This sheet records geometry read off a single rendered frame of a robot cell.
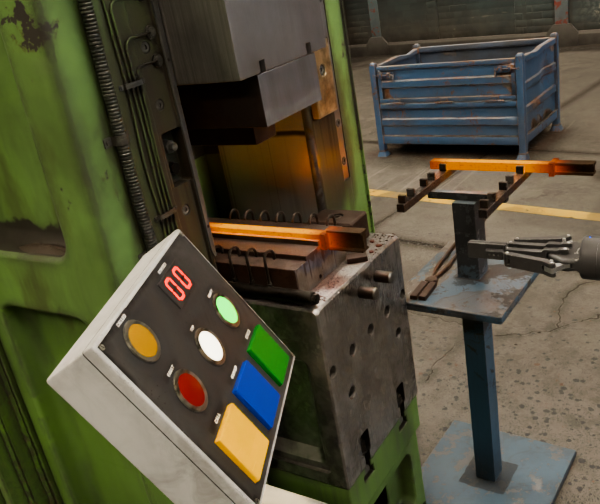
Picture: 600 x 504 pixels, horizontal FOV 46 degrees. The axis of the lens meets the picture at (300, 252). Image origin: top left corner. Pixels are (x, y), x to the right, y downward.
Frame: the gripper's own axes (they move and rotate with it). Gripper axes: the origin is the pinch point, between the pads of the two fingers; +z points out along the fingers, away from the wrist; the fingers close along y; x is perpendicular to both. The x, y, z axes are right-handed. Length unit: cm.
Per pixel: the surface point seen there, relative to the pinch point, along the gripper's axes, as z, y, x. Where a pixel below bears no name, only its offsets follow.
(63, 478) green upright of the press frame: 88, -44, -45
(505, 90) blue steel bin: 107, 355, -52
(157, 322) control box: 21, -61, 16
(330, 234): 32.9, -0.7, 1.1
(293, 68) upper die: 34.8, -1.0, 35.4
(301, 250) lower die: 37.4, -5.6, -0.7
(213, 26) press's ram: 38, -18, 46
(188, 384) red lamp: 15, -64, 10
